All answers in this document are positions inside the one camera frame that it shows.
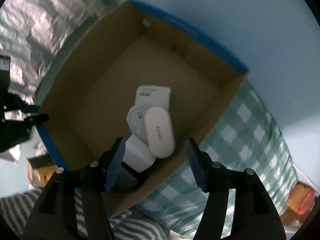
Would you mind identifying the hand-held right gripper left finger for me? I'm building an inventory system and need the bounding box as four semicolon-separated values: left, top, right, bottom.
21;137;126;240

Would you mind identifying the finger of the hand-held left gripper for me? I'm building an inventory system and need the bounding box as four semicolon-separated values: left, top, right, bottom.
23;113;49;128

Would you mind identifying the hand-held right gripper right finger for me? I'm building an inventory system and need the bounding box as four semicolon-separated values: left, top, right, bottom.
186;137;287;240

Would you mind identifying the white square bottle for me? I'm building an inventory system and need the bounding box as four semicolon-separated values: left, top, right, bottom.
122;136;157;173

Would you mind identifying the white oval case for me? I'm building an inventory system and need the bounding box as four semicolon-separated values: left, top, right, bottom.
144;107;175;158

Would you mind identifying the blue cardboard box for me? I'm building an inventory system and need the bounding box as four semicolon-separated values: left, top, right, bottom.
37;0;250;218

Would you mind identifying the round white grey container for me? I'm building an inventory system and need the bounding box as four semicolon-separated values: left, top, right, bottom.
126;106;150;145

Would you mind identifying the green checked cloth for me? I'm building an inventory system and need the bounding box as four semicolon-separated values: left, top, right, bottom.
135;80;298;238

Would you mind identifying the yellow paper bag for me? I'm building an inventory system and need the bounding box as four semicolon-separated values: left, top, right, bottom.
26;154;59;187

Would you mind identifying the grey striped towel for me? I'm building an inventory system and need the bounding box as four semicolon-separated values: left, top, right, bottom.
0;187;168;240

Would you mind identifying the white power bank orange patch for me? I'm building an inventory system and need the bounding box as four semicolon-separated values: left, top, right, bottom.
135;85;172;113

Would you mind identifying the orange box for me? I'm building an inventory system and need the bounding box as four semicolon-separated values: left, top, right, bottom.
280;182;315;225

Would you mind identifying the silver foil sheet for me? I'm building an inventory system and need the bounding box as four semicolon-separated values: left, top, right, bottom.
0;0;105;160

